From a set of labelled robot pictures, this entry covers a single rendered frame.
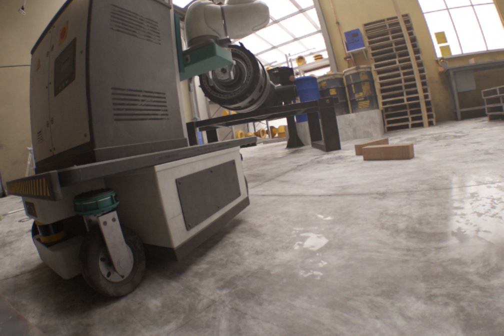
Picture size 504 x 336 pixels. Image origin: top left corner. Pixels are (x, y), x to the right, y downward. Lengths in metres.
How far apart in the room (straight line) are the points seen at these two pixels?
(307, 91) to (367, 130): 1.36
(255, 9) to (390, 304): 1.09
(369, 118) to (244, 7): 3.26
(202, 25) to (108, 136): 0.67
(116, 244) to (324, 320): 0.44
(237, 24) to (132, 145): 0.71
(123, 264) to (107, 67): 0.46
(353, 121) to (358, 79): 0.93
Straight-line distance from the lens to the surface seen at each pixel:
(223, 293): 0.54
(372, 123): 4.02
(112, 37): 0.66
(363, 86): 4.62
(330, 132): 2.81
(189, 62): 1.02
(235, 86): 1.91
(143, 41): 0.73
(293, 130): 4.30
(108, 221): 0.54
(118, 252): 0.56
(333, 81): 4.79
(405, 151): 1.71
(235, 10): 1.08
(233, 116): 2.86
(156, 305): 0.56
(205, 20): 1.07
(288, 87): 3.21
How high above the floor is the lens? 0.32
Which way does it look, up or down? 2 degrees down
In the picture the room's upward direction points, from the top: 10 degrees counter-clockwise
